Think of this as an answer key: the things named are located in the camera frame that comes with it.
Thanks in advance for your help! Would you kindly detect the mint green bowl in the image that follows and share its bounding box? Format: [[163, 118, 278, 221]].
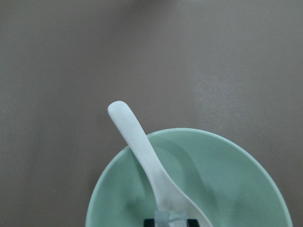
[[85, 128, 292, 227]]

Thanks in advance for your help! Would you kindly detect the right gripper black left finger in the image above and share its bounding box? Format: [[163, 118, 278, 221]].
[[143, 218, 155, 227]]

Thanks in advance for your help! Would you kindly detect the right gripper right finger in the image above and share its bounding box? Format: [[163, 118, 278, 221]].
[[187, 219, 199, 227]]

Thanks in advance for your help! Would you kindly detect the white ceramic spoon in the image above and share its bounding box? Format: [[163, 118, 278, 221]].
[[107, 101, 212, 227]]

